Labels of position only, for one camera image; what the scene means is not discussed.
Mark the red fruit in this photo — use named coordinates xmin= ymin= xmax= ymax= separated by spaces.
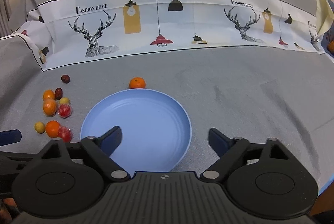
xmin=58 ymin=104 xmax=72 ymax=118
xmin=58 ymin=126 xmax=72 ymax=143

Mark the lone orange tangerine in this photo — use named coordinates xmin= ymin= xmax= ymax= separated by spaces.
xmin=129 ymin=77 xmax=146 ymax=89

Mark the lower yellow small fruit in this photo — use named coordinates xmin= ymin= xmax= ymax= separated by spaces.
xmin=34 ymin=122 xmax=45 ymax=134

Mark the yellow small fruit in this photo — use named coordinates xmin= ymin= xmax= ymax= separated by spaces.
xmin=58 ymin=97 xmax=70 ymax=105
xmin=34 ymin=122 xmax=45 ymax=134

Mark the middle wrapped orange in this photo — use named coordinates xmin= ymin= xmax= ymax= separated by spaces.
xmin=42 ymin=99 xmax=58 ymax=116

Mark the wrapped orange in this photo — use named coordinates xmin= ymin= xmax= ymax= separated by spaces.
xmin=42 ymin=89 xmax=56 ymax=101
xmin=42 ymin=99 xmax=58 ymax=116

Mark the upper wrapped orange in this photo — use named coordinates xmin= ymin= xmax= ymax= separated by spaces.
xmin=42 ymin=89 xmax=56 ymax=101

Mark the upper yellow small fruit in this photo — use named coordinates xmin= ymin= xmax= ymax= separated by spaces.
xmin=58 ymin=97 xmax=70 ymax=105

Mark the blue plate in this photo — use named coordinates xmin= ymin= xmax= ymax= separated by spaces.
xmin=80 ymin=89 xmax=192 ymax=175

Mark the near dark red jujube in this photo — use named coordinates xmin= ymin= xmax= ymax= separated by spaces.
xmin=54 ymin=88 xmax=63 ymax=100

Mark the dark red jujube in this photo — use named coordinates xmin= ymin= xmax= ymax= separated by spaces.
xmin=61 ymin=75 xmax=70 ymax=84
xmin=54 ymin=88 xmax=63 ymax=100

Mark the far dark red jujube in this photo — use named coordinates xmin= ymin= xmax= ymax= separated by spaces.
xmin=61 ymin=75 xmax=70 ymax=84

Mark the grey printed sofa cover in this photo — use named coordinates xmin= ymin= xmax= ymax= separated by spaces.
xmin=1 ymin=0 xmax=333 ymax=187

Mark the pale yellow cloth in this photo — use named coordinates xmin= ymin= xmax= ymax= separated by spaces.
xmin=316 ymin=0 xmax=333 ymax=36

